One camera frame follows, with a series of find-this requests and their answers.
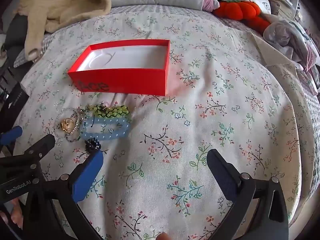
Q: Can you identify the multicolour small bead bracelet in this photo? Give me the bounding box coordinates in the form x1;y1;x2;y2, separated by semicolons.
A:
65;115;87;143

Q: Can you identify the light blue bead bracelet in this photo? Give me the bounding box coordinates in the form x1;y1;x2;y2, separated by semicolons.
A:
81;117;132;140

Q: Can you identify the person's left hand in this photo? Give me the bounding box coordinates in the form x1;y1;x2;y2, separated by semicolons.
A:
0;197;24;230

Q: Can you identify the floral bedsheet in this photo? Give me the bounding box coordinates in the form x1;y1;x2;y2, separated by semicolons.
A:
19;11;315;240

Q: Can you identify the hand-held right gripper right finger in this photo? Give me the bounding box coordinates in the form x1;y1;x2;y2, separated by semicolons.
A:
207;149;289;240

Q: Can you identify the white crumpled cloth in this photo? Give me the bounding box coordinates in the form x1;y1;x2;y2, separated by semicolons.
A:
262;20;320;64

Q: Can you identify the green bead bracelet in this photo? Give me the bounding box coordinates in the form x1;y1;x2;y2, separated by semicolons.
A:
86;102;130;119

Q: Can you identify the dark hair claw clip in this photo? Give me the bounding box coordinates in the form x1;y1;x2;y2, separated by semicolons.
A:
84;139;101;153

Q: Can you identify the clear bead bracelet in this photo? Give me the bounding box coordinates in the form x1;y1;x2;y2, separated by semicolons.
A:
55;107;83;137

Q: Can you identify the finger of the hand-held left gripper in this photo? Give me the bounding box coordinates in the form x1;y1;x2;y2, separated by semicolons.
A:
0;134;56;178
0;126;23;147

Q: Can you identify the orange pumpkin plush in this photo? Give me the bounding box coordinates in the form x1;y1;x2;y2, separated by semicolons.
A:
246;15;272;34
212;0;262;21

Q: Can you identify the gold ring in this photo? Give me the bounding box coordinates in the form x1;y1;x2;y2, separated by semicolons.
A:
61;117;75;132

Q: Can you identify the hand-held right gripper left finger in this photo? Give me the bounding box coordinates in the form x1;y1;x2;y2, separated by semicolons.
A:
22;151;104;240

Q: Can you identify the dark grey chair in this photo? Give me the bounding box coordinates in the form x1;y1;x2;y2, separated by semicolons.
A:
4;15;30;55

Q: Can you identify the red cardboard box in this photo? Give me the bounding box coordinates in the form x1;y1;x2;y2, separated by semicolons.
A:
67;39;171;97

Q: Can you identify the beige quilted jacket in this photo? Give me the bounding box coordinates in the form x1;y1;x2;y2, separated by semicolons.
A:
14;0;112;62

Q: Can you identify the black box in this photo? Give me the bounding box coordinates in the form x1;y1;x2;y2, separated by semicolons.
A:
4;82;26;117

